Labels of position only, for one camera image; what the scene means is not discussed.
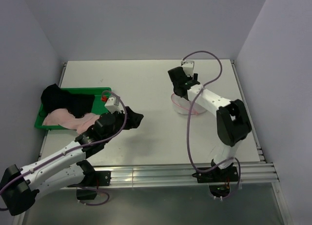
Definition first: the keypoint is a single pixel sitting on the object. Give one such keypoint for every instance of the black bra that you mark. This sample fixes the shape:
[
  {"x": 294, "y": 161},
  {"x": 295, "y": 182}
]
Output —
[{"x": 54, "y": 98}]

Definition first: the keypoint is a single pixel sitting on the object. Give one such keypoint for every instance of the pink garment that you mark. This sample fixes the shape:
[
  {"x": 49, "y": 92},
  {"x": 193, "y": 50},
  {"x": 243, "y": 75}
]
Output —
[{"x": 64, "y": 119}]

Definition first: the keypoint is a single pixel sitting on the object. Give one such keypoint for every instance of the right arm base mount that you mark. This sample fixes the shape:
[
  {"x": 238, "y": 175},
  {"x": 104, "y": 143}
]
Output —
[{"x": 222, "y": 182}]

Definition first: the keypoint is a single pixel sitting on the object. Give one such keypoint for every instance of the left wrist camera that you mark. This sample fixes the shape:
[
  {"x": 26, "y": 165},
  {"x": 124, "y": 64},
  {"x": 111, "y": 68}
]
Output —
[{"x": 111, "y": 103}]

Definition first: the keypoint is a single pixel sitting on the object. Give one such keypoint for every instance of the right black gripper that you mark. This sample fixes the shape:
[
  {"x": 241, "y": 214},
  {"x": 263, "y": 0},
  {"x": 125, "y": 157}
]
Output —
[{"x": 195, "y": 77}]

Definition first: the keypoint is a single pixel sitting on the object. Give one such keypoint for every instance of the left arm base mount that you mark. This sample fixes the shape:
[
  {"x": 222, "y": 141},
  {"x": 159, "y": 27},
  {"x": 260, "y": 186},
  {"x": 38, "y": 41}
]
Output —
[{"x": 90, "y": 185}]

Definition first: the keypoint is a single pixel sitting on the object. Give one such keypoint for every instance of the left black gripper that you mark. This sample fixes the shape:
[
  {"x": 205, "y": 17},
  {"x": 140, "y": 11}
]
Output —
[{"x": 134, "y": 119}]

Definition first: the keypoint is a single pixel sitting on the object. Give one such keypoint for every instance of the green plastic tray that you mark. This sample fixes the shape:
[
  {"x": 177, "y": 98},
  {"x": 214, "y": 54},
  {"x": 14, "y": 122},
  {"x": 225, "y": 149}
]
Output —
[{"x": 98, "y": 105}]

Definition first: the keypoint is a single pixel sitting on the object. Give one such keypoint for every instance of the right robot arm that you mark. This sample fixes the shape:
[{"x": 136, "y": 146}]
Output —
[{"x": 232, "y": 121}]

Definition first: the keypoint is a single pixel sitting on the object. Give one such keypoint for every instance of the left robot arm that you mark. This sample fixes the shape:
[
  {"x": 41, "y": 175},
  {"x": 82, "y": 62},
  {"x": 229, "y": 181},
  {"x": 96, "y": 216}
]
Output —
[{"x": 21, "y": 187}]

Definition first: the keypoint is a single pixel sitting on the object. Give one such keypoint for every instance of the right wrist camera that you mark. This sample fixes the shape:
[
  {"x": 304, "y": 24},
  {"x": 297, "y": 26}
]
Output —
[{"x": 188, "y": 67}]

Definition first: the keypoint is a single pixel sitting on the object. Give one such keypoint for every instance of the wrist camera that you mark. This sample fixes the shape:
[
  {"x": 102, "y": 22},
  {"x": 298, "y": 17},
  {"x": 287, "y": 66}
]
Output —
[
  {"x": 111, "y": 103},
  {"x": 188, "y": 67}
]

